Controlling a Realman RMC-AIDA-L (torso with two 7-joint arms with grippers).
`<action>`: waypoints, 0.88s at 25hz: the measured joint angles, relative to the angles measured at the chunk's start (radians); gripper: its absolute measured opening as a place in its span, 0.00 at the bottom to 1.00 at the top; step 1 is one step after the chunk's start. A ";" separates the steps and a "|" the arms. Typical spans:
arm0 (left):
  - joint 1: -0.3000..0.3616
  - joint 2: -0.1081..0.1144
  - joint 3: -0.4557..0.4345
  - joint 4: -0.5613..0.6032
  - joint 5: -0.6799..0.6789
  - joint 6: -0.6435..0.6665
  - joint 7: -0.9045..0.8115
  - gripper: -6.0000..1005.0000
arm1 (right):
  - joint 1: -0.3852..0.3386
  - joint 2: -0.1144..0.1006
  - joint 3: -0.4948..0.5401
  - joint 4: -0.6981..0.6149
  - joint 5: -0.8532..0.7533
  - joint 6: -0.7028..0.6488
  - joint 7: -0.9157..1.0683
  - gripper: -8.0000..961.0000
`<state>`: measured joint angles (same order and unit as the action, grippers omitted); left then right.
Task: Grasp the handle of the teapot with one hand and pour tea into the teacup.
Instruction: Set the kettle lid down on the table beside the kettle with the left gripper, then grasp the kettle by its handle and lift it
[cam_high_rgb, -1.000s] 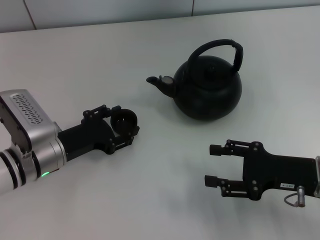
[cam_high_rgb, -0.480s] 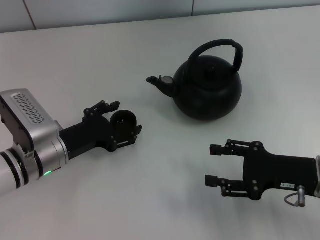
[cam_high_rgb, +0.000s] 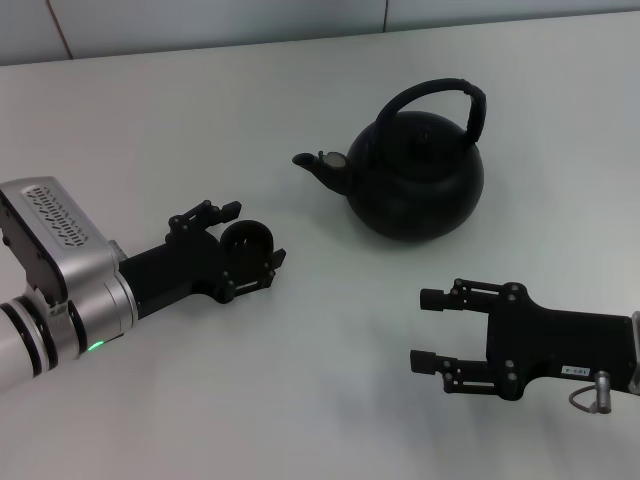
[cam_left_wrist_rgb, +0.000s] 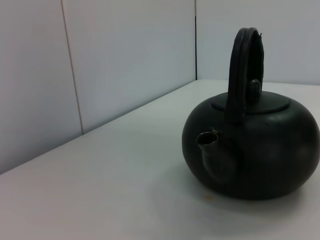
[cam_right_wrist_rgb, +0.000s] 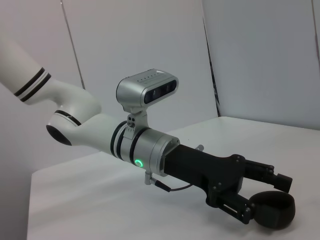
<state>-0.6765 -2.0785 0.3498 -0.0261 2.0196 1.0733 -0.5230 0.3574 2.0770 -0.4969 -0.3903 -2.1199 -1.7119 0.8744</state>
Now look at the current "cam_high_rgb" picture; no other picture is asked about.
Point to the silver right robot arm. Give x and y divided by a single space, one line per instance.
636 350

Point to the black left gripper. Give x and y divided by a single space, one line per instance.
175 270

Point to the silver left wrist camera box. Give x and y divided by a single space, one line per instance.
55 225

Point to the small black teacup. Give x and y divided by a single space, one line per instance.
235 252

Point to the black round teapot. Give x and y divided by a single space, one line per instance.
415 200

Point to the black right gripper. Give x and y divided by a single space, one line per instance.
555 345

